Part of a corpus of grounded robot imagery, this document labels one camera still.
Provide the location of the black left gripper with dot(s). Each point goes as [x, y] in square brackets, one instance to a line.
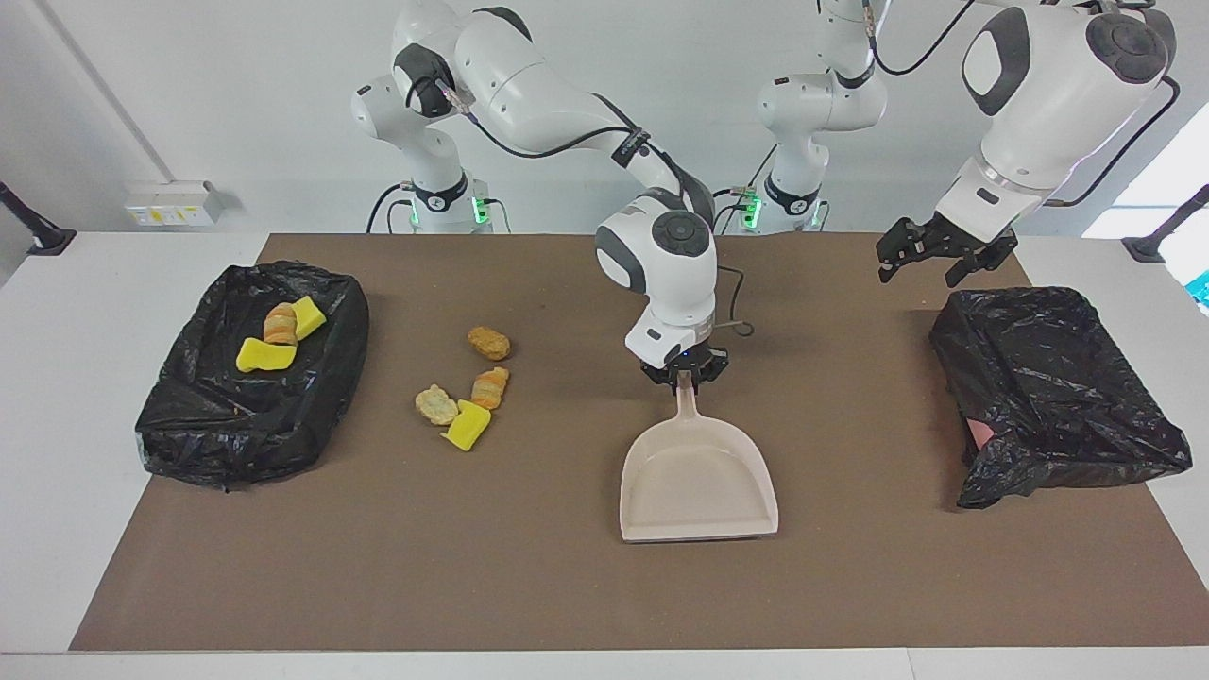
[959, 244]

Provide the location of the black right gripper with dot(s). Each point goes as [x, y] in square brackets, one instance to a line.
[685, 363]

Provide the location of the beige plastic dustpan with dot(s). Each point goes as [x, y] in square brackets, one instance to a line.
[694, 491]

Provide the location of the croissant bread toy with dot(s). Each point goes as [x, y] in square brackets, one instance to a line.
[280, 324]
[490, 387]

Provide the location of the brown nugget toy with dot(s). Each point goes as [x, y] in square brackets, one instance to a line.
[489, 343]

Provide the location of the yellow sponge piece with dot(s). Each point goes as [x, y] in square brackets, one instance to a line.
[309, 316]
[468, 427]
[263, 356]

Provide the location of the pale bread toy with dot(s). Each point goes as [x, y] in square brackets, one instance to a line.
[435, 404]

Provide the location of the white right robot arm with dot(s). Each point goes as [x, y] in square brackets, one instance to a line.
[529, 94]

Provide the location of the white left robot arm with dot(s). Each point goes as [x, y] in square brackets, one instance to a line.
[1048, 104]

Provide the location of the black bag lined pink bin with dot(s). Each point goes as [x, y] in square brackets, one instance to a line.
[1048, 397]

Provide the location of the brown table mat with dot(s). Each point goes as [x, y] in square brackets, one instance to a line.
[604, 586]

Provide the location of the black stand leg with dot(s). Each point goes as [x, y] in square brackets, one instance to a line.
[1166, 231]
[38, 231]

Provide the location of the teal object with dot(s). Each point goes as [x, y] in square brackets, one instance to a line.
[1200, 288]

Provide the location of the white wall socket box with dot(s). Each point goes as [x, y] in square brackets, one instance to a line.
[170, 203]

